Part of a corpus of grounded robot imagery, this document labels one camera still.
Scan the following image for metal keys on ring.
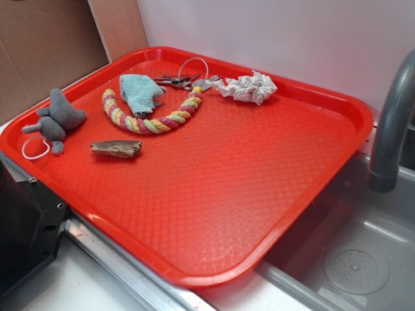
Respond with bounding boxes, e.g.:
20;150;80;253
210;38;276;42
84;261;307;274
153;57;222;92

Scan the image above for grey sink faucet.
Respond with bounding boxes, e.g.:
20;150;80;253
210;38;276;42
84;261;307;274
367;51;414;192

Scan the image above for light blue cloth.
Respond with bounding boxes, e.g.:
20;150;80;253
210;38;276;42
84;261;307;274
119;74;165;118

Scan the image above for grey plush elephant toy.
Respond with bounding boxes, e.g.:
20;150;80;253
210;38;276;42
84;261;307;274
22;89;87;155

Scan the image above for crumpled white paper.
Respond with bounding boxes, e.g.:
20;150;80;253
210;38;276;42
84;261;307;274
207;71;278;106

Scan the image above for white elastic loop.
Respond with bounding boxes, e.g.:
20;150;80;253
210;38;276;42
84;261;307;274
21;136;51;161

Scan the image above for brown wood piece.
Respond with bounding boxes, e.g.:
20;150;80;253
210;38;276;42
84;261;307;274
89;140;143;159

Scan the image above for grey plastic sink basin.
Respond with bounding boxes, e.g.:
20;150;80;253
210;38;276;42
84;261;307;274
256;153;414;310

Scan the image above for brown cardboard panel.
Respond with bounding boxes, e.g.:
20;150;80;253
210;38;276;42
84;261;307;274
1;1;148;124

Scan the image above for multicolour braided rope toy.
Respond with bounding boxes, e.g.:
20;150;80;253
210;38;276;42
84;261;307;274
102;86;203;135

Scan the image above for red plastic tray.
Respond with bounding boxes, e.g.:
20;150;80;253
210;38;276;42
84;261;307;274
1;47;373;288

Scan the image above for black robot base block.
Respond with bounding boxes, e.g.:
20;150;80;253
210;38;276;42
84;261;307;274
1;163;69;298

